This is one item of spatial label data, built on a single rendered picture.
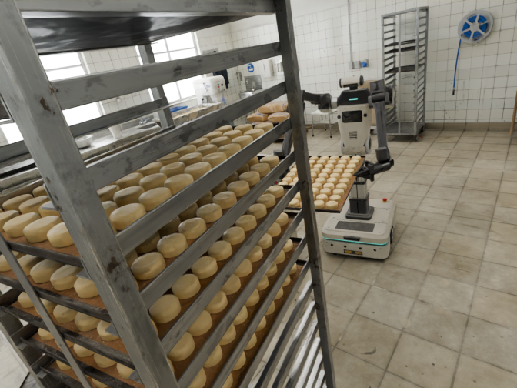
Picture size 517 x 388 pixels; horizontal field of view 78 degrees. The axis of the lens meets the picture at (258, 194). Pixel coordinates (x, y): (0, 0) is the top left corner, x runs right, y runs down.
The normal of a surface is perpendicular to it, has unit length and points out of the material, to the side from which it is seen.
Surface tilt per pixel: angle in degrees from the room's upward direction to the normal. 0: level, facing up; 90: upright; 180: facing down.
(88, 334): 0
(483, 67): 90
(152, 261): 0
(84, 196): 90
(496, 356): 0
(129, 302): 90
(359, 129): 90
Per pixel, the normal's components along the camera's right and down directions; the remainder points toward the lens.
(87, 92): 0.88, 0.04
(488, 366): -0.18, -0.90
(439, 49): -0.61, 0.42
